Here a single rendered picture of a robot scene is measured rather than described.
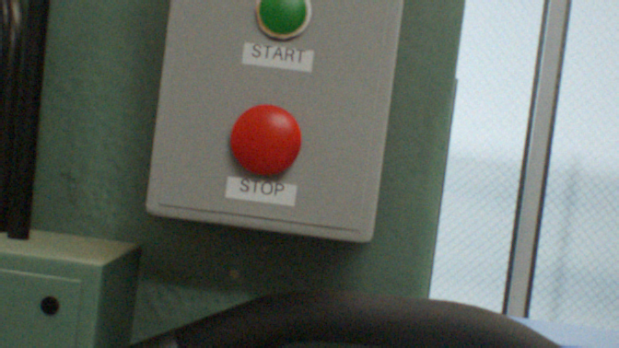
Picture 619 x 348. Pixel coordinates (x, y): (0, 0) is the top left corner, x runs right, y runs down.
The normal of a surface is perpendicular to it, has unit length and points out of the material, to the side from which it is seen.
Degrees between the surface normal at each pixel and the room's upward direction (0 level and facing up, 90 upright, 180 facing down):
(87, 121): 90
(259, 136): 90
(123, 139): 90
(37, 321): 90
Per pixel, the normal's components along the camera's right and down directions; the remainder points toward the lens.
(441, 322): 0.00, -0.21
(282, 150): 0.07, 0.12
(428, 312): 0.04, -0.57
